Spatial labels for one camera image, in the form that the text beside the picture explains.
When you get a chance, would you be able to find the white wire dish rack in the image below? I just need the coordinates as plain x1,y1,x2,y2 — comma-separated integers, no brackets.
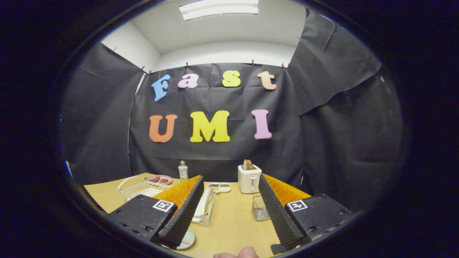
118,176,216,228

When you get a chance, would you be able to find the white divided tray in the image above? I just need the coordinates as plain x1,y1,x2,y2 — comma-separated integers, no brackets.
207,183,232,194

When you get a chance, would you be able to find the clear wire basket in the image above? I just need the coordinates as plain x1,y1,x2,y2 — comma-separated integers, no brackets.
252,195,271,221

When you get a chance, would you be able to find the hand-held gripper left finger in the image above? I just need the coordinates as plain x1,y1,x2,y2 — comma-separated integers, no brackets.
108,175,205,250

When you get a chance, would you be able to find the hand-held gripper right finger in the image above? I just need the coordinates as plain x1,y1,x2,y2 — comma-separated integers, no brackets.
259,174,354,250

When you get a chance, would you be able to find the white toaster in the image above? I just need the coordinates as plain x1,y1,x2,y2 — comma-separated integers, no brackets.
238,164,262,194

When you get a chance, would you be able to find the black backdrop cloth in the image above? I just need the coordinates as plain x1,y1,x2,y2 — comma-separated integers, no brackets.
59,7,402,215

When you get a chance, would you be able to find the pink oval plate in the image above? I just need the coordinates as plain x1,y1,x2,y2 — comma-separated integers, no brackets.
146,175,173,185

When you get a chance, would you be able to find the ceiling light panel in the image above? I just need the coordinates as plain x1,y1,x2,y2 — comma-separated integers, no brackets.
179,0,259,21

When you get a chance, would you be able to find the pale green plate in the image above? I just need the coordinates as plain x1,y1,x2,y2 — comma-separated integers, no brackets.
160,228,196,250

